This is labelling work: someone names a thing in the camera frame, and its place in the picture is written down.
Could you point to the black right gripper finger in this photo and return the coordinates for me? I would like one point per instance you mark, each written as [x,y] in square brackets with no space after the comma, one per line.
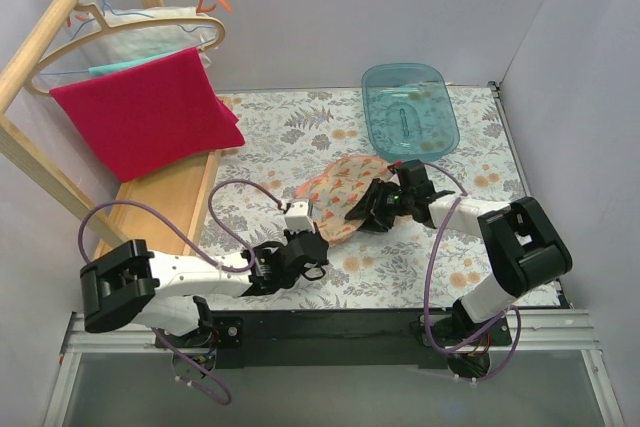
[377,225]
[367,204]

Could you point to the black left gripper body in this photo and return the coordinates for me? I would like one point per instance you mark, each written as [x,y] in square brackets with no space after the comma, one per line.
[310,248]

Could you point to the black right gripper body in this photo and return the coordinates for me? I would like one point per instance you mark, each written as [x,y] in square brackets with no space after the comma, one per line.
[379,202]

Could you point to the peach floral mesh laundry bag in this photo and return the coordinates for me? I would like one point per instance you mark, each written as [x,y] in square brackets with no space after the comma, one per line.
[337,190]

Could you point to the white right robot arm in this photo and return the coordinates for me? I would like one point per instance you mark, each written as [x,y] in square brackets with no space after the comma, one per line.
[524,249]

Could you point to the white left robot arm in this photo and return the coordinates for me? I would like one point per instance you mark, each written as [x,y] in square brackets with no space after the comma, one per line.
[135,285]

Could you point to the clear teal plastic tub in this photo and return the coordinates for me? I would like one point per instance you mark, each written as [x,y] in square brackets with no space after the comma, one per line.
[408,112]

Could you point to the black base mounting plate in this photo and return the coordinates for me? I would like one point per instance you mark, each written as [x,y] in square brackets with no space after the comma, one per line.
[282,338]

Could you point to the floral patterned table mat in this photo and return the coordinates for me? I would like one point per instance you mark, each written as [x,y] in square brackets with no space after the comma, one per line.
[291,137]

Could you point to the magenta red towel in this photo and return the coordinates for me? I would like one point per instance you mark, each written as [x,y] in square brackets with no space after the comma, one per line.
[144,118]

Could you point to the teal folded cloth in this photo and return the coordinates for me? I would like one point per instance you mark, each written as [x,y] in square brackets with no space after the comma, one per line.
[103,70]

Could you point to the white cloth on hanger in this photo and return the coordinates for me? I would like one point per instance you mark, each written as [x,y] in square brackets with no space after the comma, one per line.
[134,44]

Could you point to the beige wooden hanger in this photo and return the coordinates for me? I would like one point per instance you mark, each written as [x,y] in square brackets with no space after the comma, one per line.
[102,28]

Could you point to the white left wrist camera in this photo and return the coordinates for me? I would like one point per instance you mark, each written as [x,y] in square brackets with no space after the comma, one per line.
[298,216]

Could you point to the aluminium frame rail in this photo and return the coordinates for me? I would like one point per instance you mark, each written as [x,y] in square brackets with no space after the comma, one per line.
[556,377]

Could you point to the blue wire hanger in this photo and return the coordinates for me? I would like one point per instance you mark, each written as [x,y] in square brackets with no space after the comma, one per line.
[129,38]

